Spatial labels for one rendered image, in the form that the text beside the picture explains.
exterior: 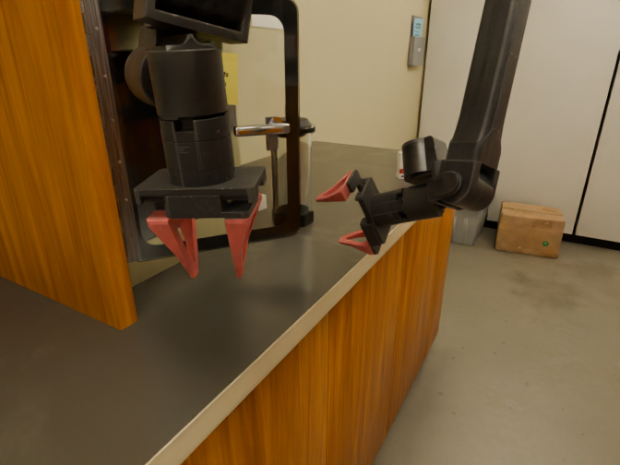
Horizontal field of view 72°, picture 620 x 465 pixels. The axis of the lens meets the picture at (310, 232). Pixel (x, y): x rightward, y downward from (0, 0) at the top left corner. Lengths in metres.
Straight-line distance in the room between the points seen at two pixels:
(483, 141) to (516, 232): 2.69
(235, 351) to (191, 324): 0.10
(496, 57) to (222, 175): 0.45
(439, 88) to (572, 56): 0.87
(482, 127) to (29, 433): 0.66
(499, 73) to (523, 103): 2.84
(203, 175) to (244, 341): 0.32
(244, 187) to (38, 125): 0.38
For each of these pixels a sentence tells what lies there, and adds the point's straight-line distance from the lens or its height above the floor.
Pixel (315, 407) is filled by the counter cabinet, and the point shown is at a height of 0.66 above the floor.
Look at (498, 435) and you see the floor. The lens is 1.90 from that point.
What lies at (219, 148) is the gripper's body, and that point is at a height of 1.24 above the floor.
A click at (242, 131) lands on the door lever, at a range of 0.68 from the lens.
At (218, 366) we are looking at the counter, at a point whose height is 0.94.
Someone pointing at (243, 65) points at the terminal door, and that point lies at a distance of 0.72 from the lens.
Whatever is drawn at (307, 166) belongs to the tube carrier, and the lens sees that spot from 0.96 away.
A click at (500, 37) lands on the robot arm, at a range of 0.70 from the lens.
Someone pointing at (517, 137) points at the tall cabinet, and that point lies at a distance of 3.55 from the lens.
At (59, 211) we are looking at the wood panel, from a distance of 0.69.
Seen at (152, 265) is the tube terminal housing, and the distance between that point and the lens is 0.81.
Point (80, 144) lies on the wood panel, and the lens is 0.60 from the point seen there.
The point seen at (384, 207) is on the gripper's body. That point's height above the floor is 1.08.
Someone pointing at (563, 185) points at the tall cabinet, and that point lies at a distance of 3.61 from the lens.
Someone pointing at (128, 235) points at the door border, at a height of 1.04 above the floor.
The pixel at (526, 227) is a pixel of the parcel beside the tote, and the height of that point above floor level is 0.21.
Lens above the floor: 1.31
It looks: 23 degrees down
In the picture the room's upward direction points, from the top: straight up
